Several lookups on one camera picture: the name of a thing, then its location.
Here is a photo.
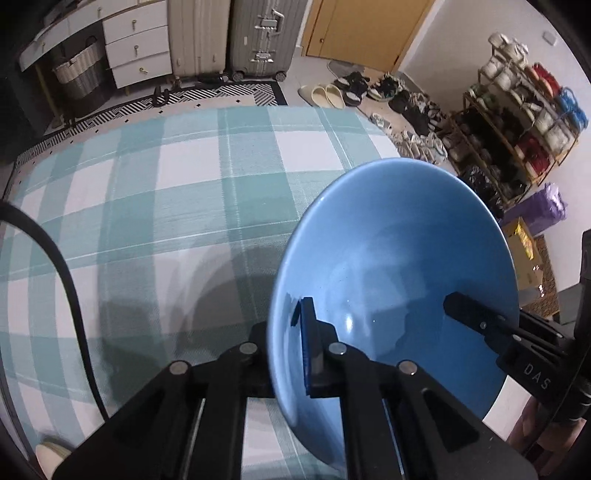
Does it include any blue bowl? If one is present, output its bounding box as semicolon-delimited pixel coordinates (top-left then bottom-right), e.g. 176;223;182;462
267;158;519;470

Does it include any cream plate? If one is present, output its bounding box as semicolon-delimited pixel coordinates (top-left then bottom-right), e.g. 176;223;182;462
35;442;71;479

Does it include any person's hand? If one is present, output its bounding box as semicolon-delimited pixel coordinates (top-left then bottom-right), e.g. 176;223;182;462
507;397;586;477

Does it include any cardboard box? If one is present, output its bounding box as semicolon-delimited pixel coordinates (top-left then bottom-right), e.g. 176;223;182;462
502;217;543;291

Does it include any purple plastic bag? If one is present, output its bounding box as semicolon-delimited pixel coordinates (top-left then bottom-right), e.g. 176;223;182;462
501;183;567;233

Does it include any white trash bin black bag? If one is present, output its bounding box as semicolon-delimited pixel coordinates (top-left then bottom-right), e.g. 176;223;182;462
459;165;504;220

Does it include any teal plaid tablecloth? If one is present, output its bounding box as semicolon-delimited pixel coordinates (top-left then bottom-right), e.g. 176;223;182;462
1;107;397;451

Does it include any wooden shoe rack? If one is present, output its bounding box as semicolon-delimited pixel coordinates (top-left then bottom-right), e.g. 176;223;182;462
443;32;589;211

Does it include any wooden door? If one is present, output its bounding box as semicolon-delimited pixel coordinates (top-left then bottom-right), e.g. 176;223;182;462
301;0;434;72

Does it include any silver suitcase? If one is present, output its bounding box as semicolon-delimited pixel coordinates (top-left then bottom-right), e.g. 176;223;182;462
228;0;307;82

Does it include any beige suitcase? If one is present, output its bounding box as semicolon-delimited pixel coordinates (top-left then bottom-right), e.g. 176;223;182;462
167;0;231;78

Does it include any woven laundry basket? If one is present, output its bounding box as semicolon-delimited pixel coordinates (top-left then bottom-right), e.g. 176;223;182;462
52;36;110;109

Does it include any white drawer desk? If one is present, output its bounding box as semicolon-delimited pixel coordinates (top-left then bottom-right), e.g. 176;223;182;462
19;1;172;88

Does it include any black cable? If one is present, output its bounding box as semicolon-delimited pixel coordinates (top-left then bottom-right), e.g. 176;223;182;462
0;201;112;423

